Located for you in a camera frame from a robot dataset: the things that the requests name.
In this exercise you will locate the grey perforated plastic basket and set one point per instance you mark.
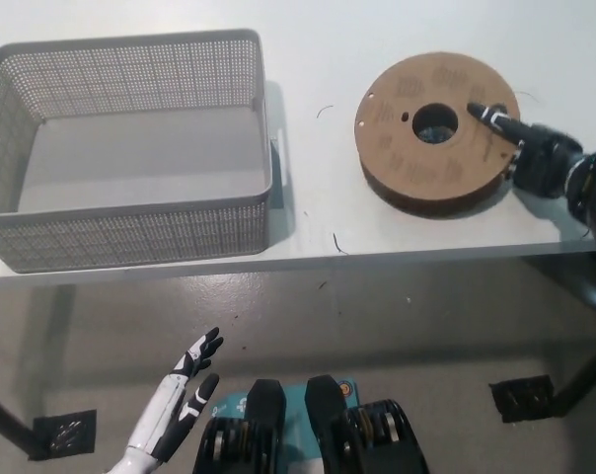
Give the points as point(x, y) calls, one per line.
point(140, 153)

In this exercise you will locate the black slanted table leg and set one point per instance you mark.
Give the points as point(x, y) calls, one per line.
point(12, 422)
point(586, 377)

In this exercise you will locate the brown cardboard filament spool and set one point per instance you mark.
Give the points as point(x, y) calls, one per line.
point(401, 158)

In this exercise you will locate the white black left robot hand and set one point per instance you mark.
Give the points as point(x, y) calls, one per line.
point(172, 405)

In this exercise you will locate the black floor tape patch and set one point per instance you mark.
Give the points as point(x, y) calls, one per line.
point(66, 434)
point(522, 399)

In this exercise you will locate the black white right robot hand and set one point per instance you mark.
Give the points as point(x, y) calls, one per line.
point(542, 160)

